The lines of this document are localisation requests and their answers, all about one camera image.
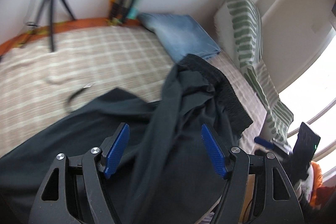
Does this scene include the dark green pants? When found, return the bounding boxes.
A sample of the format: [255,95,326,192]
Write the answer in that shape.
[1,55,252,223]

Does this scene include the plaid bed cover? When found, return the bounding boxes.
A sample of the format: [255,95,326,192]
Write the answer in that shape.
[0,17,268,159]

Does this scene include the folded blue jeans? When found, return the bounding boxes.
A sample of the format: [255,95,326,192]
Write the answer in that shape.
[138,13,221,63]

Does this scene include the green striped white pillow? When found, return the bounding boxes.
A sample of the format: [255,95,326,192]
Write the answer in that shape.
[214,0,294,144]

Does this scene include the black mini tripod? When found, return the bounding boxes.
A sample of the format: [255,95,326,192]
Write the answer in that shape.
[24,0,77,52]

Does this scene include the short black cord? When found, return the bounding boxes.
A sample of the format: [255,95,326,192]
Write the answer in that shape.
[67,83,95,114]

